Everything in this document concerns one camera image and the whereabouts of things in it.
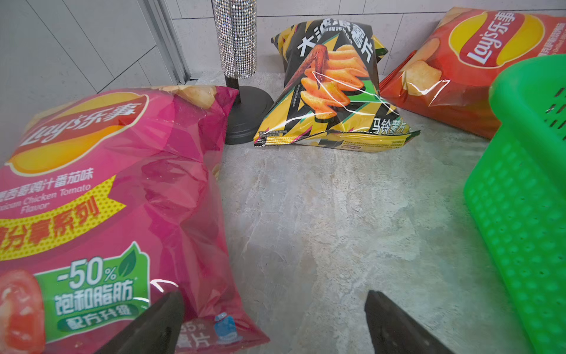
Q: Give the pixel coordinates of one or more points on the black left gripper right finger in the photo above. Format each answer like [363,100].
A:
[392,330]

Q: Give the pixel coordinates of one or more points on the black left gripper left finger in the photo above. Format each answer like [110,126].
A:
[155,331]

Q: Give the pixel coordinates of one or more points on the green plastic basket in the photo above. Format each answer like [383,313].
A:
[516,195]

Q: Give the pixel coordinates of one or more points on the pink Lay's chip bag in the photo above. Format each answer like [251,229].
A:
[110,203]

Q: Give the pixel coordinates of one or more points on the black yellow chip bag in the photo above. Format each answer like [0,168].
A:
[331,96]

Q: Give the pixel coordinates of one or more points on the red Lay's chip bag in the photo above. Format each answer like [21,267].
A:
[448,78]

